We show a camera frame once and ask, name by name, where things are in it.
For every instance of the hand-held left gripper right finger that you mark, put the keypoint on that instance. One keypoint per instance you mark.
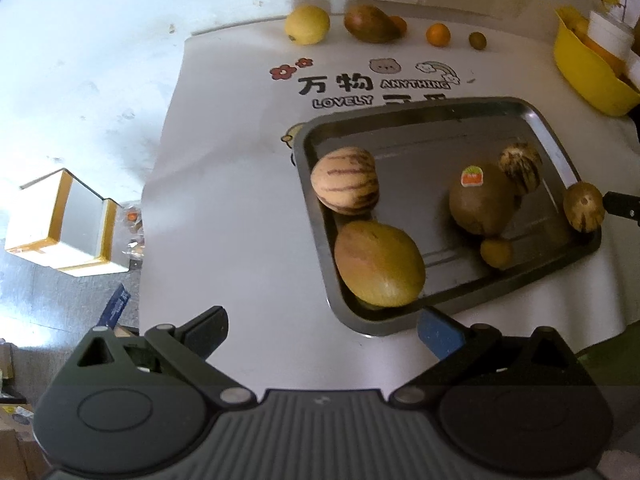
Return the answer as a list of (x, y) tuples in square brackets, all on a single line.
[(440, 332)]

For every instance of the white printed tablecloth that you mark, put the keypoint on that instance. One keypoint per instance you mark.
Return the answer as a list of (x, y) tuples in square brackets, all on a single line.
[(225, 210)]

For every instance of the grey metal tray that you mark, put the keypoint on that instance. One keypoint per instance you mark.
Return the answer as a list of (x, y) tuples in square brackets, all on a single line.
[(430, 160)]

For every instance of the yellow-brown pear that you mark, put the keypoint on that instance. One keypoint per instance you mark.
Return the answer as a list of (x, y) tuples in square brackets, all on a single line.
[(379, 265)]

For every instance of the orange cup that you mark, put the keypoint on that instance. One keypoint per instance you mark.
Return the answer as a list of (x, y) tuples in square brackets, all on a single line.
[(600, 52)]

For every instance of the yellow lemon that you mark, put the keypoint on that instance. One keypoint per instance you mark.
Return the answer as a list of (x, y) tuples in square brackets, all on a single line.
[(307, 24)]

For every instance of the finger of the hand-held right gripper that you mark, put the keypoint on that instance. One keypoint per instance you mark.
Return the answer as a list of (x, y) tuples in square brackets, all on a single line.
[(620, 205)]

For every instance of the cardboard box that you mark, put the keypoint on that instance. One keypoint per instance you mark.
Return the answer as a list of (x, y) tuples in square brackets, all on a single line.
[(15, 445)]

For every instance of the blue packet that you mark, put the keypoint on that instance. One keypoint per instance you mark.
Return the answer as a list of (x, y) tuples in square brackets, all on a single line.
[(115, 305)]

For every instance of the small yellow fruit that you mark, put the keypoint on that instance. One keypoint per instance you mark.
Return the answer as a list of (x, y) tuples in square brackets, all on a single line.
[(496, 253)]

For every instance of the clear plastic bag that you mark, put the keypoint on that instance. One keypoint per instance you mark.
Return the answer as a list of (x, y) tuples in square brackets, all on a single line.
[(132, 230)]

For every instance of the dark brown mango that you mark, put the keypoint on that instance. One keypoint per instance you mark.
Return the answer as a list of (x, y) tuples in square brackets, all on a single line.
[(370, 24)]

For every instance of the dark striped melon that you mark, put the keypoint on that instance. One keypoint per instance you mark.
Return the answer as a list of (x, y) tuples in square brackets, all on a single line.
[(521, 167)]

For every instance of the orange mandarin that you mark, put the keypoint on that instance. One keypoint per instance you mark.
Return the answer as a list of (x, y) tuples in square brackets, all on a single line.
[(401, 25), (438, 35)]

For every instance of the large brown kiwi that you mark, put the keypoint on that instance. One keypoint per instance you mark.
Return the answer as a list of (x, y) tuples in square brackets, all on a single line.
[(480, 210)]

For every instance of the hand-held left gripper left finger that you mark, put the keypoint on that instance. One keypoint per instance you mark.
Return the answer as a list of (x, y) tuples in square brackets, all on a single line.
[(207, 329)]

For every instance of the large pale striped melon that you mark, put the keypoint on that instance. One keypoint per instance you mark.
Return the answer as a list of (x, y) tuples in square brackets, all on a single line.
[(345, 180)]

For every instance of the small brown kiwi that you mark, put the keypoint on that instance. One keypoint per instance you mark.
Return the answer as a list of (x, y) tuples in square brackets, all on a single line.
[(477, 41)]

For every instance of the yellow plastic bowl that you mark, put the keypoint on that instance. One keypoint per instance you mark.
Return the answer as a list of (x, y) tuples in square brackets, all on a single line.
[(590, 80)]

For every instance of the small pale striped melon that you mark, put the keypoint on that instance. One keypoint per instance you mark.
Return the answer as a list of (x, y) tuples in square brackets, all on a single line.
[(582, 207)]

